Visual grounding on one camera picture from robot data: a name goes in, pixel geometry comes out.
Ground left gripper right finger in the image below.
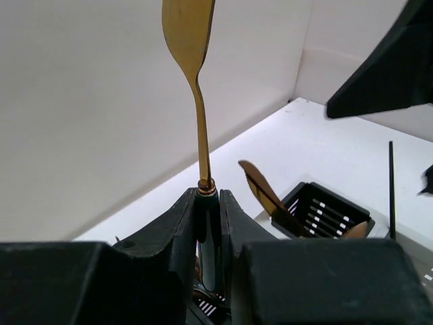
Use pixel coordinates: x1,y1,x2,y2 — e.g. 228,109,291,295
220,190,432,324

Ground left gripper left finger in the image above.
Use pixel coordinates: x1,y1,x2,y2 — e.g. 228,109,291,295
1,188,196,324

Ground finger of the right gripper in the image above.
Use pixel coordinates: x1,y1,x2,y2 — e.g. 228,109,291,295
326,0,432,118

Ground copper knife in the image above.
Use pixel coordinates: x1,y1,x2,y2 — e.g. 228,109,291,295
238,160,310,238

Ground copper round spoon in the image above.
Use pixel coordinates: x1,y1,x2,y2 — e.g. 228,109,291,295
342,221,368,238

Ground black chopstick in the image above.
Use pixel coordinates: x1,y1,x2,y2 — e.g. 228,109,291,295
388,141,396,240

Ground black utensil rack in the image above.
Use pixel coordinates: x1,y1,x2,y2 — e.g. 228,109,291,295
185,288,232,325

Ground white utensil rack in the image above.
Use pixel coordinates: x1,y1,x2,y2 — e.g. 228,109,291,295
275,175,432,297

